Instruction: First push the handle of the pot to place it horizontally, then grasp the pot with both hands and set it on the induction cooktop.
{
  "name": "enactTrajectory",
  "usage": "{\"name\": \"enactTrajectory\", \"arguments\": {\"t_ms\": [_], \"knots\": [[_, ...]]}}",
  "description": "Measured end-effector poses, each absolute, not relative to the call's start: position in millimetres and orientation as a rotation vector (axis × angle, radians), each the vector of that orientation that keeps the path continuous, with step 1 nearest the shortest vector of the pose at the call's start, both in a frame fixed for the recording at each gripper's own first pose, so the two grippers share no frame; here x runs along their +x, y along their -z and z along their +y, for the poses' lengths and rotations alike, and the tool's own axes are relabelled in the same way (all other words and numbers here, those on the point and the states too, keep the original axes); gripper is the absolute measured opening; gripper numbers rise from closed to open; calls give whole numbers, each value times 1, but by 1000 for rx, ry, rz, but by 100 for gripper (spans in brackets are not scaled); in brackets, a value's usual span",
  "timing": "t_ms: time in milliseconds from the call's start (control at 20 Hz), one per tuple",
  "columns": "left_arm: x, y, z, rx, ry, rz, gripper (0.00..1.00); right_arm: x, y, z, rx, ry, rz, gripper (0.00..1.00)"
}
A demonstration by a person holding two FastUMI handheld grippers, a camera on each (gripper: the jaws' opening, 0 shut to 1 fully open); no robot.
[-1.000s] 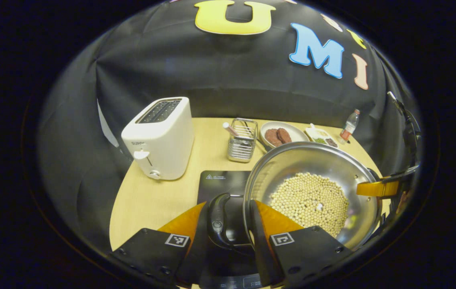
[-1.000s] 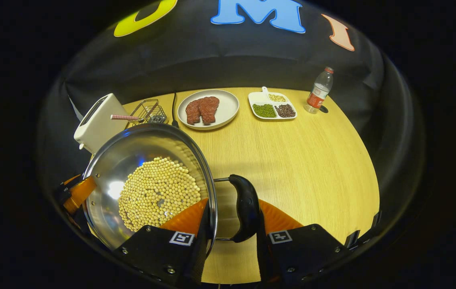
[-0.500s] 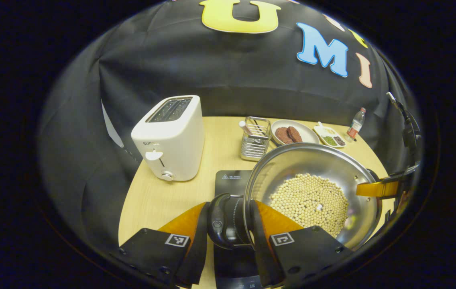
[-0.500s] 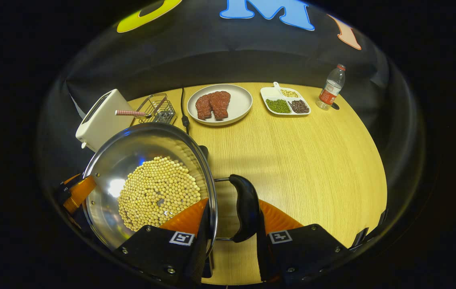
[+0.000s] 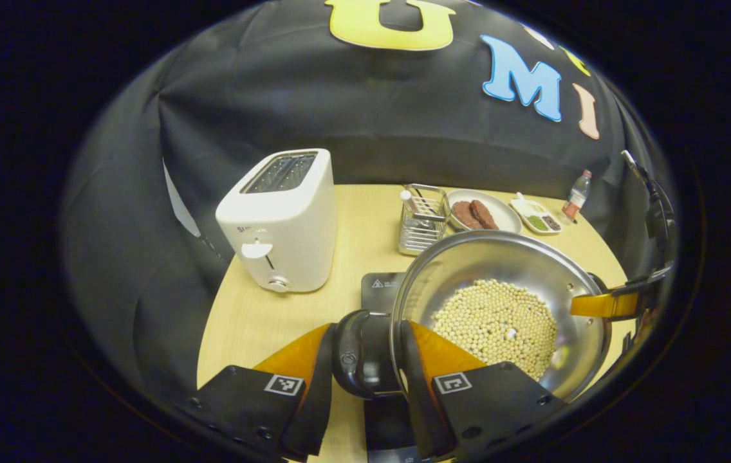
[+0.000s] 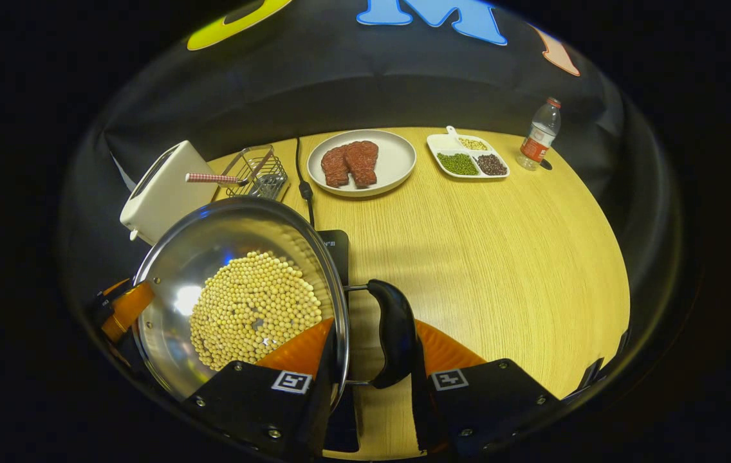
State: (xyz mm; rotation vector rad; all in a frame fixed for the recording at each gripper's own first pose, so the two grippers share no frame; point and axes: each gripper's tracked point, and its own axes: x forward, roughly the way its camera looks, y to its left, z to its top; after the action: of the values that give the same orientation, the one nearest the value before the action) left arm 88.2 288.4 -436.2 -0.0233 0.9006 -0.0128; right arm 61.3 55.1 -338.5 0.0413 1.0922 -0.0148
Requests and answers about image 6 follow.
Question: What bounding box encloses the stainless steel pot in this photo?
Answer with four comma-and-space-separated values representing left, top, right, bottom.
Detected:
132, 195, 418, 403

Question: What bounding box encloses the spoon with checked handle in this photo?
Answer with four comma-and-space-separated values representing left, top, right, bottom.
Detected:
185, 172, 250, 188

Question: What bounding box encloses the white toaster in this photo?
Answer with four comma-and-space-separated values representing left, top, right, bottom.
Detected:
119, 140, 220, 247

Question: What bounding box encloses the wire mesh basket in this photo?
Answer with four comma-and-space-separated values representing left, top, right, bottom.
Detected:
214, 145, 291, 202

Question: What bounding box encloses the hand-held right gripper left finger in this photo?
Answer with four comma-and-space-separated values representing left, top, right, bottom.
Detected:
182, 318, 341, 455

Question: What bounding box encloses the black power cable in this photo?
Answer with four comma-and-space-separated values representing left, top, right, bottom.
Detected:
294, 136, 317, 228

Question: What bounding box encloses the pile of dark red beans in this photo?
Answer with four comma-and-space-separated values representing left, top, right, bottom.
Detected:
476, 154, 508, 177

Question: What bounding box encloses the pile of soybeans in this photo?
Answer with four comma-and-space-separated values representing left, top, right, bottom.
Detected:
189, 250, 325, 372

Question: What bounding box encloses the round white plate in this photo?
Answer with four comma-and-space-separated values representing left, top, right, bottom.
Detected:
306, 129, 418, 198

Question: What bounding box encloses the red meat slice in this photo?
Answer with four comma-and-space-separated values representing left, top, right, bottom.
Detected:
320, 145, 351, 188
344, 140, 380, 189

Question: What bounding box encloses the clear plastic water bottle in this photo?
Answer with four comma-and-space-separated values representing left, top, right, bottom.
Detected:
515, 96, 562, 172

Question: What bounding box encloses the pile of green beans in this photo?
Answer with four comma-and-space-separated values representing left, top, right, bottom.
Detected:
437, 152, 480, 177

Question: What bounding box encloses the white divided dish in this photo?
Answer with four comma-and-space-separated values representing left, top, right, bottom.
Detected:
426, 125, 511, 181

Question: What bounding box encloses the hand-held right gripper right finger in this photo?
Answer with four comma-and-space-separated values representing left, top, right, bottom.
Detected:
411, 319, 560, 455

